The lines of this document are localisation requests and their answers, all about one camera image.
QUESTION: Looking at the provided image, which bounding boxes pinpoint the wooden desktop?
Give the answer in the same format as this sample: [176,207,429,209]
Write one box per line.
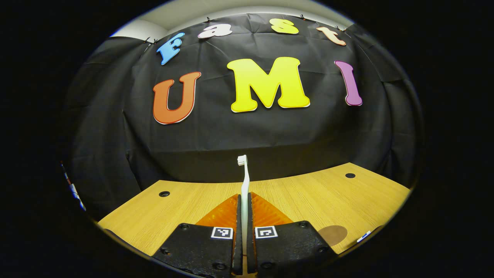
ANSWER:
[97,162,411,277]

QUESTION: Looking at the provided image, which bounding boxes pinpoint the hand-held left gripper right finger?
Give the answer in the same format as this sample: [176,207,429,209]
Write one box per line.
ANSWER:
[246,192,338,275]

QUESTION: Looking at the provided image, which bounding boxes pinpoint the black backdrop cloth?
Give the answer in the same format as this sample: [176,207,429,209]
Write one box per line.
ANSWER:
[64,14,423,220]

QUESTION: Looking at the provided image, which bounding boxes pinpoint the bright screen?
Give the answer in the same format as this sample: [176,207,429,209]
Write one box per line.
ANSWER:
[61,162,86,211]

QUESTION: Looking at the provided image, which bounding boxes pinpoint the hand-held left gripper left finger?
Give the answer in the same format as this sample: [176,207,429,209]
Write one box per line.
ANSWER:
[152,193,243,276]

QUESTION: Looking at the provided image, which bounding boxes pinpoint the round brown coaster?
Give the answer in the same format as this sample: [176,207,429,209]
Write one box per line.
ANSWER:
[317,225,348,247]

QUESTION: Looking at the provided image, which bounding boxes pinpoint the pale toothbrush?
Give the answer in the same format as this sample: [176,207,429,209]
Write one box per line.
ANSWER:
[237,155,250,256]

